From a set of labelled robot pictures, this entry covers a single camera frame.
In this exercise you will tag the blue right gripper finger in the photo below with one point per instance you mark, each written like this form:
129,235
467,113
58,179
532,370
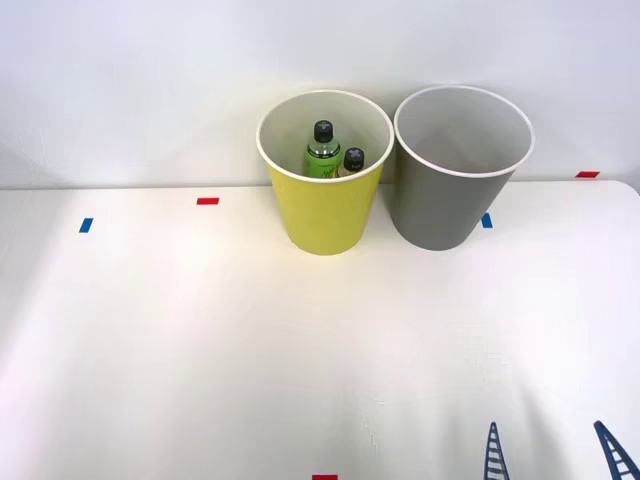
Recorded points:
620,455
495,457

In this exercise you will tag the green label plastic bottle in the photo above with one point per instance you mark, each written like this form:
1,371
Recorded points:
322,155

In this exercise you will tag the grey plastic waste bin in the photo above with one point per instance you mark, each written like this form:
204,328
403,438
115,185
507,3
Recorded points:
440,210

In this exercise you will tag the yellow label plastic bottle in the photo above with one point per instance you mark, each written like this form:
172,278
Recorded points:
353,161

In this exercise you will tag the yellow-green plastic waste bin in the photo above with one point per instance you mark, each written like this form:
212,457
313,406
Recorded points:
325,215

